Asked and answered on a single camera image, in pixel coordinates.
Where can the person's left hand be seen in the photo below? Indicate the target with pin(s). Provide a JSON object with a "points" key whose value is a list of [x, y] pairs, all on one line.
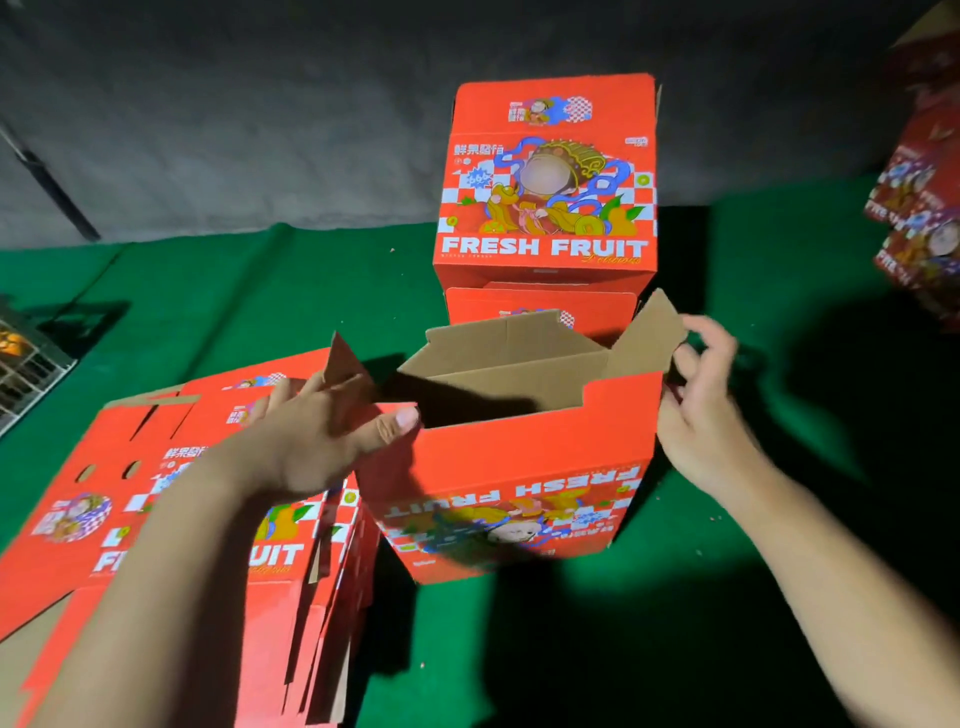
{"points": [[307, 450]]}

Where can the person's right hand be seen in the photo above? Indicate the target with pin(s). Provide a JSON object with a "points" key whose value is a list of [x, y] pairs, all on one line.
{"points": [[705, 435]]}

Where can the person's right thumb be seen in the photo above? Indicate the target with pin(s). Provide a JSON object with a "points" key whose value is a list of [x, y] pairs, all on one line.
{"points": [[685, 364]]}

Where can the person's left thumb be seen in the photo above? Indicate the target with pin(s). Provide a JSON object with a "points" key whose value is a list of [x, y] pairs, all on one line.
{"points": [[390, 425]]}

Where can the red fruit carton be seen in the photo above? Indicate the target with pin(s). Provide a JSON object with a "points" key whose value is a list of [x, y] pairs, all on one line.
{"points": [[919, 176], [517, 450], [926, 270], [547, 187], [930, 64], [540, 309]]}

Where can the person's left forearm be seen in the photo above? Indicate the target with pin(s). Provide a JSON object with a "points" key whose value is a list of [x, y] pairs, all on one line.
{"points": [[150, 600]]}

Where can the person's right forearm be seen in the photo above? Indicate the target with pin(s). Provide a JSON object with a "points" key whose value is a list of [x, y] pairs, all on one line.
{"points": [[840, 592]]}

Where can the closed red fruit carton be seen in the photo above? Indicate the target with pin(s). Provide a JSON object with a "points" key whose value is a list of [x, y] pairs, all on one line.
{"points": [[540, 309], [926, 270], [930, 64], [919, 176], [547, 187]]}

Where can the green cloth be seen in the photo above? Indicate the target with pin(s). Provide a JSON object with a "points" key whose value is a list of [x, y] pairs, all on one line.
{"points": [[675, 645]]}

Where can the stack of flat red cartons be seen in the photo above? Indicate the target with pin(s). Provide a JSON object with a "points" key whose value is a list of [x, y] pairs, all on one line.
{"points": [[64, 540]]}

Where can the black pole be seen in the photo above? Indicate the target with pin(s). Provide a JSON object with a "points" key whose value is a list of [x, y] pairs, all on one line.
{"points": [[52, 191]]}

